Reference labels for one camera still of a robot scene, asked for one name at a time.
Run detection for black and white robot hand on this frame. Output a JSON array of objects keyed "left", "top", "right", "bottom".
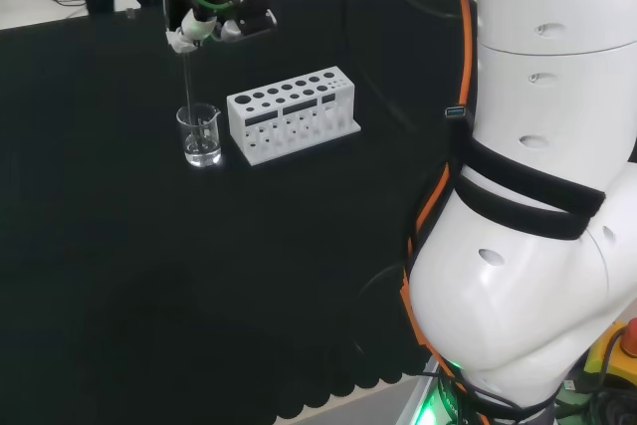
[{"left": 162, "top": 0, "right": 248, "bottom": 56}]

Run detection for clear glass rod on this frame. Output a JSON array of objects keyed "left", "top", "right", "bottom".
[{"left": 182, "top": 46, "right": 206, "bottom": 152}]

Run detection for clear glass beaker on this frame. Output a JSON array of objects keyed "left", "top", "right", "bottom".
[{"left": 175, "top": 103, "right": 223, "bottom": 168}]

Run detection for white test tube rack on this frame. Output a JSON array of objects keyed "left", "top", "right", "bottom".
[{"left": 226, "top": 66, "right": 362, "bottom": 167}]

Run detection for black bench cloth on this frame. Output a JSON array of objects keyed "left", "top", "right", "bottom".
[{"left": 0, "top": 0, "right": 482, "bottom": 425}]

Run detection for yellow stop button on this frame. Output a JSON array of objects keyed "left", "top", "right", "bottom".
[{"left": 582, "top": 318, "right": 637, "bottom": 390}]

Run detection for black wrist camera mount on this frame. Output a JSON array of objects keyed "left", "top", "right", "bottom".
[{"left": 233, "top": 0, "right": 279, "bottom": 39}]

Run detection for black cable with blue plug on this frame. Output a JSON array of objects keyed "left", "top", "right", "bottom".
[{"left": 326, "top": 0, "right": 474, "bottom": 135}]

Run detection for orange cable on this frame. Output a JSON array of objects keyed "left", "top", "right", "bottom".
[{"left": 399, "top": 0, "right": 492, "bottom": 425}]

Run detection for thin black looped cable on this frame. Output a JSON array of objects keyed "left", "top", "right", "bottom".
[{"left": 349, "top": 263, "right": 414, "bottom": 354}]

